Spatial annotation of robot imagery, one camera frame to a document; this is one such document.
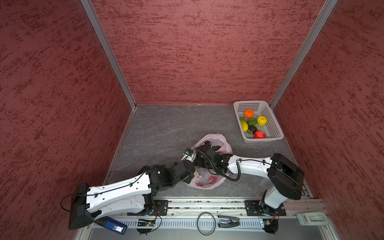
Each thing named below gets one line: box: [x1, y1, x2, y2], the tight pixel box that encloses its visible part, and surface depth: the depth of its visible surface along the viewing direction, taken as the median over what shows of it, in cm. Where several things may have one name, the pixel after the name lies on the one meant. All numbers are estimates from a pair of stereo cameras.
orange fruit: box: [244, 109, 255, 119], surface depth 112 cm
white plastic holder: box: [296, 212, 329, 226], surface depth 71 cm
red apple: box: [254, 130, 266, 139], surface depth 99 cm
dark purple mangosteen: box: [248, 125, 257, 133], surface depth 102 cm
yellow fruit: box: [257, 115, 268, 126], surface depth 108 cm
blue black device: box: [93, 216, 128, 235], surface depth 68 cm
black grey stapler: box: [217, 215, 240, 228], surface depth 71 cm
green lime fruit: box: [247, 118, 258, 127], surface depth 106 cm
